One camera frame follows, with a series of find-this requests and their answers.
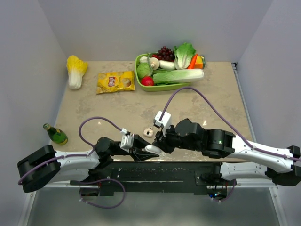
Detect aluminium frame rail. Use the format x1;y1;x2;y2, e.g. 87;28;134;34
231;63;278;189

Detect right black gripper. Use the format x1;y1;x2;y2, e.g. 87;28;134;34
152;123;201;154

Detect orange pumpkin slice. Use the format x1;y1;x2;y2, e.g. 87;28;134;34
194;56;206;69

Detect purple grapes bunch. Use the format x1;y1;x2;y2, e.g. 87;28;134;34
156;46;175;62

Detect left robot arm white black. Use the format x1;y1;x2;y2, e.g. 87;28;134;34
17;135;162;193

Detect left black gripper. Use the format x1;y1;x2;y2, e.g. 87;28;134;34
111;133;159;161

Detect green leafy lettuce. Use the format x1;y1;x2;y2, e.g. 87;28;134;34
174;43;196;70

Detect white earbud charging case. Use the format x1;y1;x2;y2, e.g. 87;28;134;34
144;145;162;155

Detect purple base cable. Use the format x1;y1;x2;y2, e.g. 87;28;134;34
79;177;127;210
210;180;237;203

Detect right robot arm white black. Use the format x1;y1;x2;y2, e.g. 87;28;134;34
153;119;301;186

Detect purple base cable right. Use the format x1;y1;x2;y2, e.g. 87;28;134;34
210;180;237;203

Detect round green cabbage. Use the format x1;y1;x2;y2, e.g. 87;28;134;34
136;63;153;79

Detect beige earbud case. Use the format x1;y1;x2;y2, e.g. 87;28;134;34
143;128;154;138

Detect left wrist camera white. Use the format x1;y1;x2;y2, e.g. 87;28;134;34
120;128;134;152

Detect green champagne bottle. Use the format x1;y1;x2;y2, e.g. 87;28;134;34
43;123;68;145

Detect red apple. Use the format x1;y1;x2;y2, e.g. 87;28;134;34
141;76;155;86

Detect green plastic basket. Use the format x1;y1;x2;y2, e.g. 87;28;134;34
134;53;191;92

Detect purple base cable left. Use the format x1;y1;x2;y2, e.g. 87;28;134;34
79;177;127;210

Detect yellow Lays chips bag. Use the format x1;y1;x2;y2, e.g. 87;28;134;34
96;71;135;94

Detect yellow napa cabbage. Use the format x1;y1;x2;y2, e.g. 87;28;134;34
66;55;88;90

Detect orange carrot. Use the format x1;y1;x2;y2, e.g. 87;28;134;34
187;54;198;69

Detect long white green cabbage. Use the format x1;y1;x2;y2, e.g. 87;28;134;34
153;69;205;84

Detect white daikon radish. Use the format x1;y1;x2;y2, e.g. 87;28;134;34
159;60;176;71

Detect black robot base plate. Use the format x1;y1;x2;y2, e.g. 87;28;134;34
82;161;236;195

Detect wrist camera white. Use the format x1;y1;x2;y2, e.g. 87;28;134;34
120;128;134;152
153;111;172;134

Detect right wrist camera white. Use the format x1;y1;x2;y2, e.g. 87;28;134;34
153;111;172;134

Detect beige mushroom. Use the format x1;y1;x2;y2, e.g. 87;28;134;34
148;57;160;70

